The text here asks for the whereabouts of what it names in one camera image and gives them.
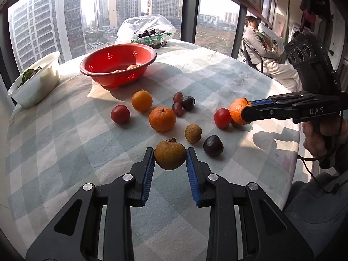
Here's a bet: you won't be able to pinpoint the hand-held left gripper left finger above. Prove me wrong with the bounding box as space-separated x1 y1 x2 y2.
26 147 156 261

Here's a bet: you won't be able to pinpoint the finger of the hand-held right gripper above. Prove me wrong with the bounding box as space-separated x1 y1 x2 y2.
249 92 313 107
241 104 297 122

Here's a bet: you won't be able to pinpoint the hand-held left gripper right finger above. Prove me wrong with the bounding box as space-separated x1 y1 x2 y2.
186 147 314 261

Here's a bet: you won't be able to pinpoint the mandarin with green stem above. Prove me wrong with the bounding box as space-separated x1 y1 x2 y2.
229 98 253 125

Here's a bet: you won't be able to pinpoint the large brown round fruit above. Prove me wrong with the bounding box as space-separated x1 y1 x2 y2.
154 138 187 170

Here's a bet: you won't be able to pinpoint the dark purple plum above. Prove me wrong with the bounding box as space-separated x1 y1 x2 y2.
180 96 196 111
203 135 224 157

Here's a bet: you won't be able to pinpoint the small brown fruit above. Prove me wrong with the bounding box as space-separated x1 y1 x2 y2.
185 124 202 144

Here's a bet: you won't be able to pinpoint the large mandarin with stem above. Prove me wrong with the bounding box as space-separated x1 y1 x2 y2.
149 107 177 132

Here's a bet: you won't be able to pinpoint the smooth small orange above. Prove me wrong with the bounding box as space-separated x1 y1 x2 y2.
132 90 153 112

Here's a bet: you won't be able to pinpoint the red plastic colander basket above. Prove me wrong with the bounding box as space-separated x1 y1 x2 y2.
80 43 157 88

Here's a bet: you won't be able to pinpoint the person's right hand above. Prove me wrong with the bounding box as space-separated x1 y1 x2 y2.
302 115 348 156

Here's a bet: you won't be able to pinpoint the metal chair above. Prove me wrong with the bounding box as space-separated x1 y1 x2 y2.
239 38 272 77

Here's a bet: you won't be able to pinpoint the hanging dark clothes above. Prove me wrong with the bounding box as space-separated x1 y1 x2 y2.
300 0 333 30

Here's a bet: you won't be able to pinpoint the person's grey trousers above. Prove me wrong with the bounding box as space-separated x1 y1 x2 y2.
283 172 348 252

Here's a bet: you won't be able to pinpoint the pile of dark cherries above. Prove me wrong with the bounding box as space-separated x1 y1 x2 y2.
135 29 168 49

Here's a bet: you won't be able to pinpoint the white plastic basin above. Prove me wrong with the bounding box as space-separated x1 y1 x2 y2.
8 51 61 109

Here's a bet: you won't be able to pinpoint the clear plastic bag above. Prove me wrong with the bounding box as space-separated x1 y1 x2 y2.
115 13 177 49

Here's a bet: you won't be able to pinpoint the green leafy vegetables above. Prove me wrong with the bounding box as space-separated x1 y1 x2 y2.
18 67 42 88

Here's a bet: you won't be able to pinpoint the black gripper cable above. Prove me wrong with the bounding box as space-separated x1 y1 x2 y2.
297 155 339 194

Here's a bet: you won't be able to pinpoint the dark window frame post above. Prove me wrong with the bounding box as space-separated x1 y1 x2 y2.
179 0 201 44

